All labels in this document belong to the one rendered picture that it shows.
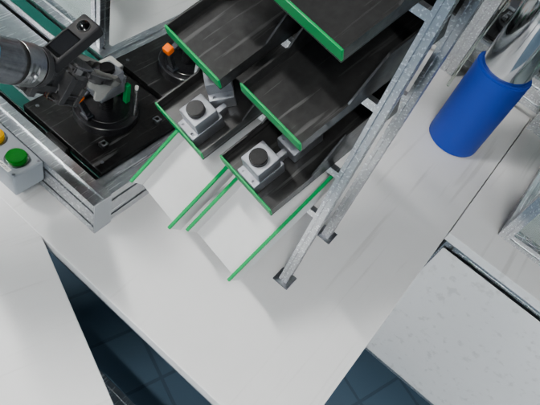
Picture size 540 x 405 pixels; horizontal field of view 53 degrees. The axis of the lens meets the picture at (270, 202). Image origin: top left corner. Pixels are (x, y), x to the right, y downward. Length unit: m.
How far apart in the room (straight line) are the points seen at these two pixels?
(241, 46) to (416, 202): 0.80
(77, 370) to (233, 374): 0.29
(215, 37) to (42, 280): 0.59
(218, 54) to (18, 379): 0.66
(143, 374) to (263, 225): 1.08
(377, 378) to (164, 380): 0.79
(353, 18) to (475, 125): 0.96
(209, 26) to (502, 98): 0.90
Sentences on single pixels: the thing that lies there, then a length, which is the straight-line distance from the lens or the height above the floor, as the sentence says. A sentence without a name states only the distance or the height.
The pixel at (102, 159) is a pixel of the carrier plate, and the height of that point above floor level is 0.97.
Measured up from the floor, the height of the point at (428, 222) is 0.86.
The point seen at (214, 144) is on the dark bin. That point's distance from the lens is 0.91.
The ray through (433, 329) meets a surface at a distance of 1.77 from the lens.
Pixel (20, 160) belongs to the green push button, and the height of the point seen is 0.97.
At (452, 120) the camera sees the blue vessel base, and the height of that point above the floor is 0.96.
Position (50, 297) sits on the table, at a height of 0.86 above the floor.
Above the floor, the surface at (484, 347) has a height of 0.58.
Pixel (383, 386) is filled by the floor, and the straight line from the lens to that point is 2.21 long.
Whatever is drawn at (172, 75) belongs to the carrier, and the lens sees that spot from 1.35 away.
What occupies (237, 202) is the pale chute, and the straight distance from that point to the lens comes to 1.04.
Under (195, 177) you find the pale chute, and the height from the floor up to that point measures 1.06.
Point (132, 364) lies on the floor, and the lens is 2.00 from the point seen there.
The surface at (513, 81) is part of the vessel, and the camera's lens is 1.53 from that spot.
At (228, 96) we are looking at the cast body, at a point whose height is 1.26.
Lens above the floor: 1.89
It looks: 51 degrees down
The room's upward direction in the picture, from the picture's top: 24 degrees clockwise
